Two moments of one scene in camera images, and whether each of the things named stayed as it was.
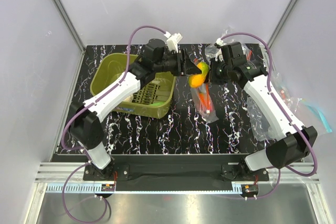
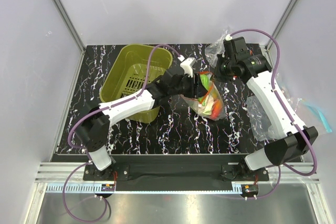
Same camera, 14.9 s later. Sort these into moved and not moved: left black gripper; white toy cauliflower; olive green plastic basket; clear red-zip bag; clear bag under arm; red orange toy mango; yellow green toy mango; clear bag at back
Moved: clear red-zip bag; white toy cauliflower; olive green plastic basket; yellow green toy mango; left black gripper; red orange toy mango
Not moved: clear bag under arm; clear bag at back
